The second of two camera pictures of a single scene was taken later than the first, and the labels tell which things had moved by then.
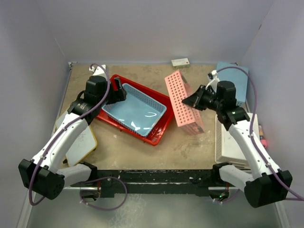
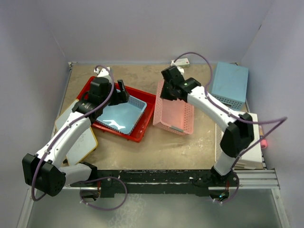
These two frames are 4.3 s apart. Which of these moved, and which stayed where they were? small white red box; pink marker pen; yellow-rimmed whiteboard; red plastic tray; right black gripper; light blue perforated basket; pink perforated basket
Moved: right black gripper; red plastic tray; pink perforated basket
Stayed: light blue perforated basket; small white red box; pink marker pen; yellow-rimmed whiteboard
